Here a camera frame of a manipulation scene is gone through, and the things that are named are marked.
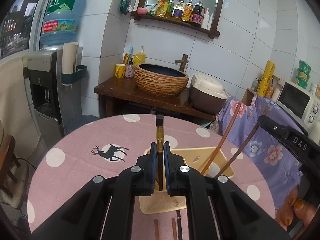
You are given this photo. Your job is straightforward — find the black chopstick gold band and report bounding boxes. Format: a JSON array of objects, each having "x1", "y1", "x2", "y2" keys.
[{"x1": 156, "y1": 114, "x2": 164, "y2": 191}]

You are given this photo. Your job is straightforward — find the green stacked containers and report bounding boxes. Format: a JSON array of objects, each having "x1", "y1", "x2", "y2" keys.
[{"x1": 294, "y1": 61, "x2": 311, "y2": 89}]

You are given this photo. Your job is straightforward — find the grey water dispenser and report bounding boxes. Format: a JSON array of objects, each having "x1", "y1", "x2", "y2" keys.
[{"x1": 24, "y1": 46, "x2": 87, "y2": 147}]

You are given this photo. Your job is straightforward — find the white microwave oven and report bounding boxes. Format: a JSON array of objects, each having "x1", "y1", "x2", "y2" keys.
[{"x1": 276, "y1": 81, "x2": 319, "y2": 132}]

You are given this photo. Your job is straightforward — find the right hand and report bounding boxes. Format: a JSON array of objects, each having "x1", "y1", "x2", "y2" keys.
[{"x1": 274, "y1": 186, "x2": 318, "y2": 230}]

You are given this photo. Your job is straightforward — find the beige perforated utensil holder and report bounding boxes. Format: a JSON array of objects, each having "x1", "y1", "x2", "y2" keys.
[{"x1": 138, "y1": 146, "x2": 235, "y2": 215}]

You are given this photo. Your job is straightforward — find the pink polka dot tablecloth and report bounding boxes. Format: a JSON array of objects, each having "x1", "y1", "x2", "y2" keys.
[{"x1": 27, "y1": 114, "x2": 275, "y2": 239}]

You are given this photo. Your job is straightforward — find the blue water jug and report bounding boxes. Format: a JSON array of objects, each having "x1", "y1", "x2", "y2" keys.
[{"x1": 40, "y1": 0, "x2": 85, "y2": 46}]

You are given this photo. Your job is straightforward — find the wooden chair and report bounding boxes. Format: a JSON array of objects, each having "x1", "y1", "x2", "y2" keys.
[{"x1": 0, "y1": 135, "x2": 29, "y2": 210}]

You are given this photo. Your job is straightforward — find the yellow mug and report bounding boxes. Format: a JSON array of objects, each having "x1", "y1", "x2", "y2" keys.
[{"x1": 114, "y1": 63, "x2": 126, "y2": 78}]

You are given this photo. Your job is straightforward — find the yellow roll package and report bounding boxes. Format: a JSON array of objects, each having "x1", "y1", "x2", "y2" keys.
[{"x1": 257, "y1": 61, "x2": 276, "y2": 97}]

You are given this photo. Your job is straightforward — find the bronze faucet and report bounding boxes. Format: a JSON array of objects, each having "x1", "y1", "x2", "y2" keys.
[{"x1": 174, "y1": 54, "x2": 188, "y2": 72}]

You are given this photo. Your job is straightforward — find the brown wooden chopstick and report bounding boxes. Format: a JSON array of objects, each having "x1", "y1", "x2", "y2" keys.
[
  {"x1": 171, "y1": 218, "x2": 177, "y2": 240},
  {"x1": 154, "y1": 219, "x2": 160, "y2": 240},
  {"x1": 215, "y1": 123, "x2": 259, "y2": 178}
]

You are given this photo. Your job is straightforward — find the purple floral cloth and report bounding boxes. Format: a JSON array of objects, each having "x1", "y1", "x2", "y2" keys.
[{"x1": 227, "y1": 94, "x2": 302, "y2": 210}]

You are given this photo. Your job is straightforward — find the yellow soap dispenser bottle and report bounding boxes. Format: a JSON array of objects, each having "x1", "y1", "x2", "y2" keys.
[{"x1": 133, "y1": 46, "x2": 146, "y2": 65}]

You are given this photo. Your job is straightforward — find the woven brown basin sink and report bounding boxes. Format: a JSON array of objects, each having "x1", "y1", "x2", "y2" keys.
[{"x1": 134, "y1": 63, "x2": 189, "y2": 97}]

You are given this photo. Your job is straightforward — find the dark wooden wall shelf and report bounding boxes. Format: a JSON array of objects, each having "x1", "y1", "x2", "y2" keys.
[{"x1": 131, "y1": 0, "x2": 224, "y2": 39}]

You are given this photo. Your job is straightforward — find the white brown rice cooker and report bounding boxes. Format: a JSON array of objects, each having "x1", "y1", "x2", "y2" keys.
[{"x1": 189, "y1": 73, "x2": 228, "y2": 115}]

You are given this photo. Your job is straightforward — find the black chopstick plain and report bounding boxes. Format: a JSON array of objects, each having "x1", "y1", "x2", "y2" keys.
[{"x1": 176, "y1": 210, "x2": 183, "y2": 240}]

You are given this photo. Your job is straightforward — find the brown chopstick in holder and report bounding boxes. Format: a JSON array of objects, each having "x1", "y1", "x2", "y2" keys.
[{"x1": 200, "y1": 102, "x2": 243, "y2": 176}]

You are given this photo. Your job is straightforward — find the dark wooden sink counter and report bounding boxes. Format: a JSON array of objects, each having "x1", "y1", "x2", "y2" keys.
[{"x1": 94, "y1": 77, "x2": 216, "y2": 121}]

